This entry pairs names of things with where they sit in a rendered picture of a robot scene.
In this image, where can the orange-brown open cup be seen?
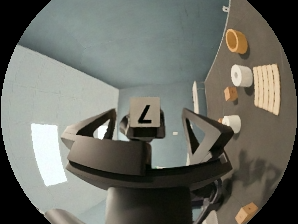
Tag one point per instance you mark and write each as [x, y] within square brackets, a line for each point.
[231, 38]

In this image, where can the small square wooden pallet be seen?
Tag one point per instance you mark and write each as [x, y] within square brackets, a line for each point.
[264, 88]

